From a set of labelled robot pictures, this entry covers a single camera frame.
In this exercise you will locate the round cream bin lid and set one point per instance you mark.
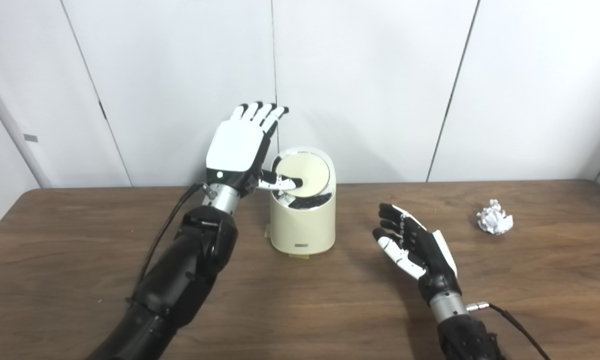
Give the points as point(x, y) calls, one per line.
point(312, 170)

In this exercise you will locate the cream-colored bin body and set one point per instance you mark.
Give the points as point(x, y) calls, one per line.
point(302, 227)

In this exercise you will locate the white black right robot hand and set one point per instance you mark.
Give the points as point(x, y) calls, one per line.
point(430, 255)

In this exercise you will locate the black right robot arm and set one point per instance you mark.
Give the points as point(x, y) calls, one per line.
point(467, 337)

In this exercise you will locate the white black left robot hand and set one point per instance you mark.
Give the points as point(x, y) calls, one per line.
point(234, 147)

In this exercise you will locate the black wall panel hinge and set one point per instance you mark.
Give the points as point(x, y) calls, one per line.
point(102, 111)

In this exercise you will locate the small grey wall label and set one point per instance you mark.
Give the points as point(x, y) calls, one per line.
point(30, 138)

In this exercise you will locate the yellow tape piece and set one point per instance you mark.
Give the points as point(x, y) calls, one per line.
point(300, 256)

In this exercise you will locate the white paper ball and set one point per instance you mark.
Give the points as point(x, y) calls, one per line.
point(495, 218)

